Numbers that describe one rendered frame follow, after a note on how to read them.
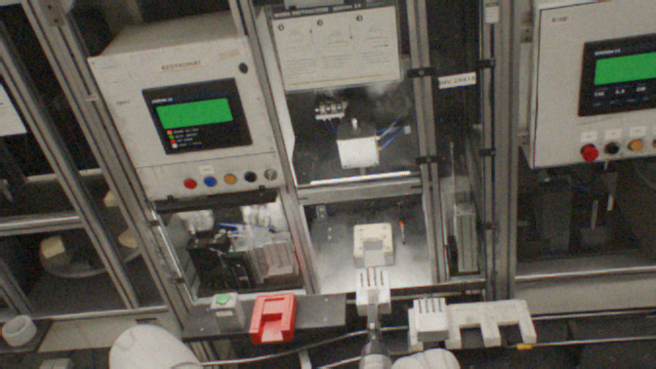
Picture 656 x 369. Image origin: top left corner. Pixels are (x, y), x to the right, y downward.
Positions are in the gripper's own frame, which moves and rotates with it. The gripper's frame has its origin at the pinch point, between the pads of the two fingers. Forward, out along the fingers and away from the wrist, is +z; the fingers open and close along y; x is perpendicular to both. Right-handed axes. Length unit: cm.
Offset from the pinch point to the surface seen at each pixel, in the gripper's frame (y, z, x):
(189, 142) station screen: 53, 16, 44
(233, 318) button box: -6.9, 5.3, 45.5
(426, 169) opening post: 32.8, 18.7, -19.2
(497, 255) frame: -2.7, 18.5, -38.6
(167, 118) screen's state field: 61, 16, 47
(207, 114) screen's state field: 60, 16, 36
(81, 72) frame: 75, 19, 67
